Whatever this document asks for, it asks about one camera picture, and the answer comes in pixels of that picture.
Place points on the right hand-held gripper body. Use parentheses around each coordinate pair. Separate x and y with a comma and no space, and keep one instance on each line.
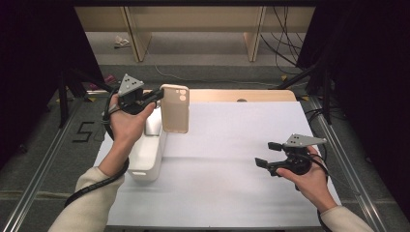
(301,140)

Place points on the beige phone case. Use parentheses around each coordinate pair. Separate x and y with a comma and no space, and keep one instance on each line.
(175,111)

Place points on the pink object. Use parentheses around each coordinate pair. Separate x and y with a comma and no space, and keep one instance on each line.
(109,79)

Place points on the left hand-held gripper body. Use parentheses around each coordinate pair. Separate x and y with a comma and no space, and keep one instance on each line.
(130,85)

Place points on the person's left hand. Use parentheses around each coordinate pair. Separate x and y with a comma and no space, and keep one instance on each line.
(127,127)

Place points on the light wooden table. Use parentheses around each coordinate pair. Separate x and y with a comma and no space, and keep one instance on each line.
(232,95)

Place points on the crumpled white paper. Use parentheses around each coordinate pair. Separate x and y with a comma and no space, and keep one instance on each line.
(121,41)

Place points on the yellow tape piece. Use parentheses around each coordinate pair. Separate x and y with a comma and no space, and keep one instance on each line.
(91,99)
(283,77)

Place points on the metal floor rail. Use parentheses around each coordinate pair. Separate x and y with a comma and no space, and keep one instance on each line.
(38,175)
(356,180)

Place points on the white plastic box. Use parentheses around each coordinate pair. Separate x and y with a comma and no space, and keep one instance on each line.
(146,161)

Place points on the light wooden shelf unit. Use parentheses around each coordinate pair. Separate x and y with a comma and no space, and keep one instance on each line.
(193,19)

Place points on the black curtain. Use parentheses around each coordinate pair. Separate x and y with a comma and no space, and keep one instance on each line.
(32,48)
(370,64)

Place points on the person's right hand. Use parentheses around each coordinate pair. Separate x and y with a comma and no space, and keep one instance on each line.
(314,183)

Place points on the white table board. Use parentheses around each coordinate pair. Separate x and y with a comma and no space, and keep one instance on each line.
(241,167)

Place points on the black metal stand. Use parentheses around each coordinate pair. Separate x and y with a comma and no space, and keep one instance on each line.
(63,103)
(327,96)

